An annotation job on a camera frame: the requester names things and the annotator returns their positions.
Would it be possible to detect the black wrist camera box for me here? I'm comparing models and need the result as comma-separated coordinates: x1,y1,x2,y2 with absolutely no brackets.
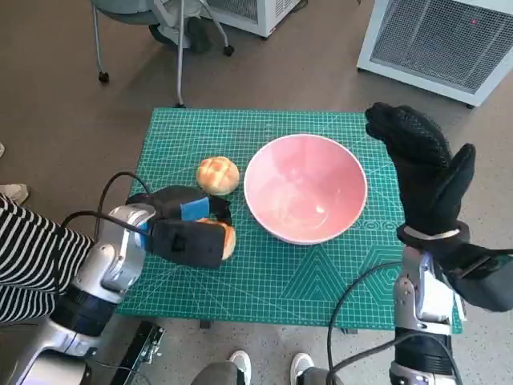
147,218,228,270
434,240,513,313

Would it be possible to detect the green cutting mat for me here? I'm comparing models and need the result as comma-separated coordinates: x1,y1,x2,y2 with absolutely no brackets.
113,106,463,334

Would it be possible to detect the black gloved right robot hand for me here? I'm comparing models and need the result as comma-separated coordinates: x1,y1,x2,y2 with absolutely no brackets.
364,101,477,241

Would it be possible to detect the round toy bread bun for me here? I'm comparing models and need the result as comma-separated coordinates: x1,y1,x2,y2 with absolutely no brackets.
195,156,240,197

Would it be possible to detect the white mesh-door cabinet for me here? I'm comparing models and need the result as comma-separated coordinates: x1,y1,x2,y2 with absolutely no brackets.
200,0,300,39

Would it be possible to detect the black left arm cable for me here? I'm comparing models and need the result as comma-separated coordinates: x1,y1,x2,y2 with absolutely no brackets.
59,171,156,240

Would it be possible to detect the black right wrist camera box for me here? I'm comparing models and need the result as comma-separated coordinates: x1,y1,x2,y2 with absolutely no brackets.
434,240,513,313

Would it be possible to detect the long orange toy bread loaf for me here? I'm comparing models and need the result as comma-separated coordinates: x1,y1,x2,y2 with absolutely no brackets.
198,217,236,261

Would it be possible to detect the grey office chair with casters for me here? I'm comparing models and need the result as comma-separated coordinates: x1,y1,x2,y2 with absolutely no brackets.
88,0,236,84

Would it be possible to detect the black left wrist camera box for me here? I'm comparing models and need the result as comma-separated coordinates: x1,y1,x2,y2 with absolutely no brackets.
147,218,228,270

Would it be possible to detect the pink bowl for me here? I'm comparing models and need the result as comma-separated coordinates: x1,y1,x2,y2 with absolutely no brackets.
243,134,369,246

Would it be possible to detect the white metal pole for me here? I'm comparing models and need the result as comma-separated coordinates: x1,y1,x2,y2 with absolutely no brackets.
175,0,189,108

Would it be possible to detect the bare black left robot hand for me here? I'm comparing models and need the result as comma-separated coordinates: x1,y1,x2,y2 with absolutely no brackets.
151,184,233,226

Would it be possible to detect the black metal bracket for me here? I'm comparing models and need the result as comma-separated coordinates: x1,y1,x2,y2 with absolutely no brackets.
107,320,166,385

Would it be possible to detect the person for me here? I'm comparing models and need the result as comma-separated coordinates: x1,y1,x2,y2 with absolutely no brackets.
191,349,341,385
0,194,95,322

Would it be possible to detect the white appliance with mesh grille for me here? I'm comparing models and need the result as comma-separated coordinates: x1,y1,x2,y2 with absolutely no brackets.
355,0,513,107

